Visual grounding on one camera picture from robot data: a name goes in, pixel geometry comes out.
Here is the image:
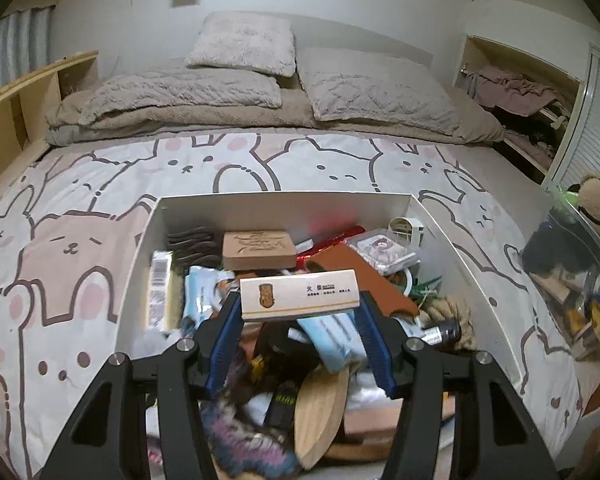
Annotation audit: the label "white barcode packet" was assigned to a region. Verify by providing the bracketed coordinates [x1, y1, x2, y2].
[147, 250, 175, 332]

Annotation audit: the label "brown leather piece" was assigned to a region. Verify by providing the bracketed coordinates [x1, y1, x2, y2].
[305, 247, 417, 320]

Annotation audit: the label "wooden leaf-shaped dish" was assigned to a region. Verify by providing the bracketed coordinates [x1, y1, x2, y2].
[295, 362, 353, 471]

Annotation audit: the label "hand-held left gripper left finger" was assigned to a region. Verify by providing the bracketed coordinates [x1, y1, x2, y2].
[40, 295, 246, 480]

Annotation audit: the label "black yellow packet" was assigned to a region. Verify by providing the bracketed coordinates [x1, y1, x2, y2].
[265, 380, 301, 428]

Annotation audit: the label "printed blanket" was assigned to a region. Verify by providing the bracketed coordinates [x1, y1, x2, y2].
[0, 130, 600, 480]

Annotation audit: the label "blue foil packet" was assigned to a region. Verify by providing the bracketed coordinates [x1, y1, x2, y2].
[299, 312, 370, 374]

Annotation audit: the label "small white device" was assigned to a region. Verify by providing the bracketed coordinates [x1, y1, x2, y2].
[389, 216, 423, 248]

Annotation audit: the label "rope coil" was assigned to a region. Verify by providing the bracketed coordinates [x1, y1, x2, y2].
[420, 296, 476, 351]

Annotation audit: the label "black bottle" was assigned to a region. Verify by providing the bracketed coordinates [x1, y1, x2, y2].
[422, 320, 462, 346]

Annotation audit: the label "green cable ties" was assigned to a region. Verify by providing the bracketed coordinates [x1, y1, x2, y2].
[414, 280, 443, 307]

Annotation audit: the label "beige duvet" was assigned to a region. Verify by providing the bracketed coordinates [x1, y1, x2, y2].
[45, 57, 506, 147]

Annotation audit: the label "grey curtain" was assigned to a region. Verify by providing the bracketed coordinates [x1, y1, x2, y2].
[0, 7, 53, 101]

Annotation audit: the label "white sachet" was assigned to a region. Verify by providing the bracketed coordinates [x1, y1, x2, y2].
[182, 266, 237, 332]

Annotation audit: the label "dark wavy pads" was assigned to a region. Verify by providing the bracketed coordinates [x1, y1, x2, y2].
[166, 227, 221, 266]

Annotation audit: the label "long pale match box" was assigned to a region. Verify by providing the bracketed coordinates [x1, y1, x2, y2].
[240, 269, 358, 322]

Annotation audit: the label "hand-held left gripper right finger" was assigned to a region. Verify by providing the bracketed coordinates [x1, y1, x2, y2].
[355, 290, 558, 480]

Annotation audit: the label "beige quilted pillow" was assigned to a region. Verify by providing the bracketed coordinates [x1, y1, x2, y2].
[78, 71, 283, 126]
[296, 49, 461, 136]

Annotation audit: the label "colourful knit cloth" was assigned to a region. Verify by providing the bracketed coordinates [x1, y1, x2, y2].
[200, 350, 301, 478]

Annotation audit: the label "pink clothes pile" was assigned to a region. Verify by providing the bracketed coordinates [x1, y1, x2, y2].
[465, 65, 561, 116]

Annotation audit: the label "red foil packet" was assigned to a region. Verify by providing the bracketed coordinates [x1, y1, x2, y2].
[296, 225, 358, 268]

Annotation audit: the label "white shoe box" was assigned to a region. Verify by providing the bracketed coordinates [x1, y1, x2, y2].
[114, 191, 526, 480]

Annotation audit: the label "brown carved block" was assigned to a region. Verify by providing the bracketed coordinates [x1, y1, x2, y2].
[222, 230, 297, 272]

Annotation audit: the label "clear plastic case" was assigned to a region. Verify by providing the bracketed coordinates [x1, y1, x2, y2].
[345, 228, 421, 276]

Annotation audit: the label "fluffy pillow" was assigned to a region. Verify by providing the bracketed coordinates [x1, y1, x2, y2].
[185, 11, 297, 78]

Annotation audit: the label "white ring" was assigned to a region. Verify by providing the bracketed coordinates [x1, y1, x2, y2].
[390, 270, 417, 302]

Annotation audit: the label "wooden shelf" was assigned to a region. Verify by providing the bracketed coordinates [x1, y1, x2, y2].
[0, 50, 100, 176]

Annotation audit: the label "white shutter door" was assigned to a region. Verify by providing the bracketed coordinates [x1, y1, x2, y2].
[542, 45, 600, 196]

